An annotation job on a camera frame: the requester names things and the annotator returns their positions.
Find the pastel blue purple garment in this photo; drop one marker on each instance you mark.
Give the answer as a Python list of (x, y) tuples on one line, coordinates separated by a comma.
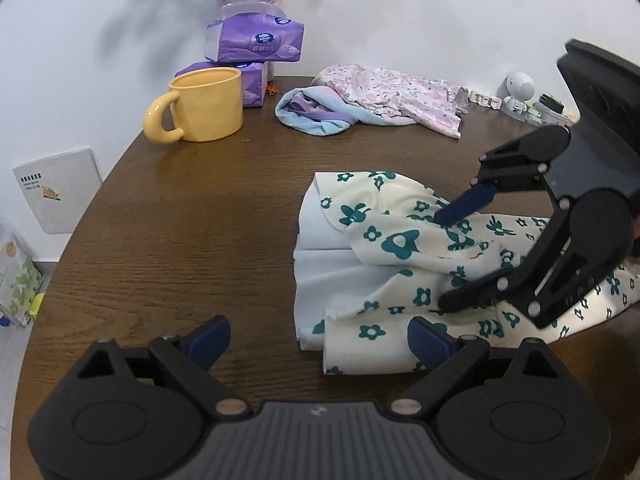
[(310, 110)]

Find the white wall panel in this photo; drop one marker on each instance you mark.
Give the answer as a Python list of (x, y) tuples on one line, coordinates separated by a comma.
[(55, 190)]

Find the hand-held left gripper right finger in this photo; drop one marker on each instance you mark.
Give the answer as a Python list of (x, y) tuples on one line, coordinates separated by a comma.
[(430, 342)]

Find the cream dress with green flowers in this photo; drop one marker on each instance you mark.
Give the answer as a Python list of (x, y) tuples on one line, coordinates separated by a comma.
[(390, 245)]

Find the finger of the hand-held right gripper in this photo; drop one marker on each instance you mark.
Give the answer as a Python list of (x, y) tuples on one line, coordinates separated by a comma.
[(465, 205), (465, 297)]

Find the white robot speaker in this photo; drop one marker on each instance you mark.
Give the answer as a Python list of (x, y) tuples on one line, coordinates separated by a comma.
[(520, 85)]

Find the green white small box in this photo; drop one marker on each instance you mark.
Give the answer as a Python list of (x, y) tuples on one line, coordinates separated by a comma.
[(534, 112)]

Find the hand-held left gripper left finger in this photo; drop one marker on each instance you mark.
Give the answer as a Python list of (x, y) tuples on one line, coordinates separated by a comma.
[(210, 342)]

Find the purple tissue pack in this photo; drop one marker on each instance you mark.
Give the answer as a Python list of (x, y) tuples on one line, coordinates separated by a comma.
[(255, 40), (252, 80)]

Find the yellow mug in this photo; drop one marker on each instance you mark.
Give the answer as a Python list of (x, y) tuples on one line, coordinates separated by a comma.
[(210, 105)]

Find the black charger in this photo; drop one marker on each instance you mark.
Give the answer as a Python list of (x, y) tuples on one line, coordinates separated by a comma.
[(550, 102)]

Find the pink floral garment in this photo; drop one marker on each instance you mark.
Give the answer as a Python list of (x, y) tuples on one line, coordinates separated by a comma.
[(390, 85)]

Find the green printed carton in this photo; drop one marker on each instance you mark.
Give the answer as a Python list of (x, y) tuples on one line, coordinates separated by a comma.
[(20, 285)]

